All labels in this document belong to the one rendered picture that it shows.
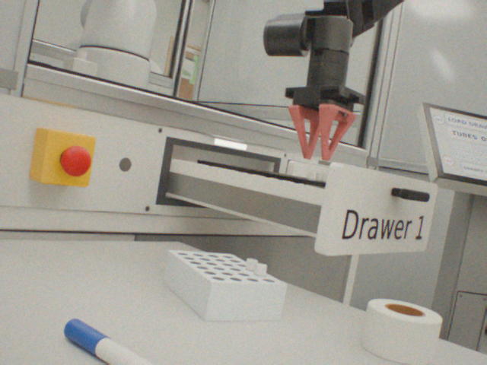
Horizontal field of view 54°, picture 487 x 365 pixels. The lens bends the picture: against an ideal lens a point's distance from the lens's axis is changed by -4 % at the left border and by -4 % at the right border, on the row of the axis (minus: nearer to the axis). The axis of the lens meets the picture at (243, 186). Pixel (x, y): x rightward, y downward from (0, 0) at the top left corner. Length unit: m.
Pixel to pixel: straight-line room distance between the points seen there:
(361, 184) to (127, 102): 0.37
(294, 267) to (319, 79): 0.55
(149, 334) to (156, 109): 0.46
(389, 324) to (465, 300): 1.28
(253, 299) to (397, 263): 2.09
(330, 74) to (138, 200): 0.35
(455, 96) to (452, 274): 1.07
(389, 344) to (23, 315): 0.31
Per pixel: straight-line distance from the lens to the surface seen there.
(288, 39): 0.75
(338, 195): 0.59
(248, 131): 0.95
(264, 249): 1.05
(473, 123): 1.74
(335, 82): 0.71
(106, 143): 0.76
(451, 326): 1.74
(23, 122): 0.70
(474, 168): 1.59
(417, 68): 2.62
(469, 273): 1.72
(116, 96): 0.76
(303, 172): 1.05
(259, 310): 0.50
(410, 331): 0.46
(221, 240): 0.96
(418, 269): 2.52
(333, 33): 0.73
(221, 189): 0.73
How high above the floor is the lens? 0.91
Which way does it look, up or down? 3 degrees down
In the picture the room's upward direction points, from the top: 10 degrees clockwise
